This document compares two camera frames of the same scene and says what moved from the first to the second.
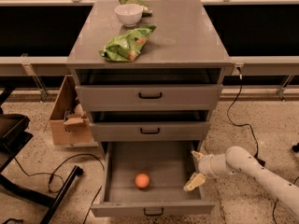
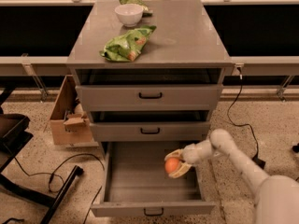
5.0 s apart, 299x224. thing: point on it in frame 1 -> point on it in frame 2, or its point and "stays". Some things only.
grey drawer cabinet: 166,94 stays
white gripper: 206,166 -> 191,155
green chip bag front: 125,47 stays
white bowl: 129,14 stays
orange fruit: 142,180 -> 172,164
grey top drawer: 149,90 stays
